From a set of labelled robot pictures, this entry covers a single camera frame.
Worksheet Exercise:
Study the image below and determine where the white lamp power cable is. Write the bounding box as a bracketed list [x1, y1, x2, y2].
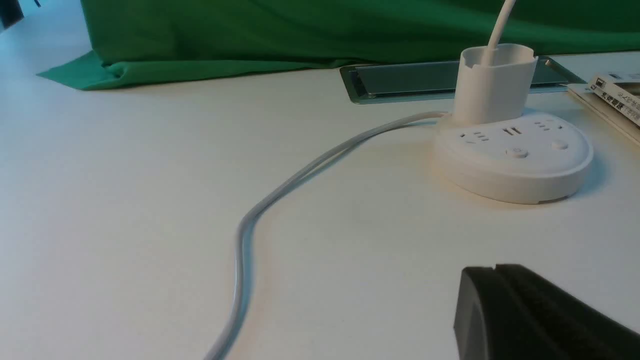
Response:
[202, 111, 449, 360]

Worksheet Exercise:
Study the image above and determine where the green backdrop cloth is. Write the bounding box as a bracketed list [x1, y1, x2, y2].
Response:
[37, 0, 640, 91]

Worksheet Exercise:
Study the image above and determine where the white desk lamp with sockets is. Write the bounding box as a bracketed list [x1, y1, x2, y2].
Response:
[433, 0, 595, 205]

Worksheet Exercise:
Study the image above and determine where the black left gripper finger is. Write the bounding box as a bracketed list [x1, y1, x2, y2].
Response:
[454, 264, 640, 360]

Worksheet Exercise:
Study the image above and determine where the top white paperback book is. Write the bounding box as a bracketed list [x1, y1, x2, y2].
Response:
[587, 71, 640, 126]

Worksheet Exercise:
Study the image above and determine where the metal desk cable hatch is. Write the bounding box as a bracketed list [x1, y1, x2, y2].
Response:
[339, 55, 586, 105]

